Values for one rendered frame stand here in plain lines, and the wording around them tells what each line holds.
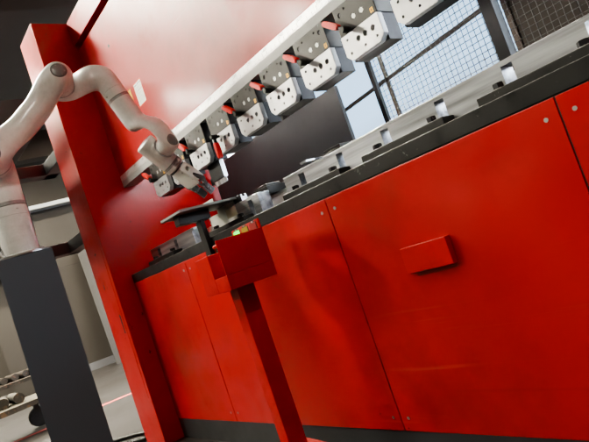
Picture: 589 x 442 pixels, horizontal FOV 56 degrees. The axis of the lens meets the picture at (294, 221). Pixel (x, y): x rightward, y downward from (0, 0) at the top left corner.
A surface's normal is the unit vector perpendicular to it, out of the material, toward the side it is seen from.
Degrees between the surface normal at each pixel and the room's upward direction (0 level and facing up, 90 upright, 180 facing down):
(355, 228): 90
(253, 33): 90
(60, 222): 90
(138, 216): 90
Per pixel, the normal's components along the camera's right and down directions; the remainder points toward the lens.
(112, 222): 0.59, -0.25
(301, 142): -0.74, 0.22
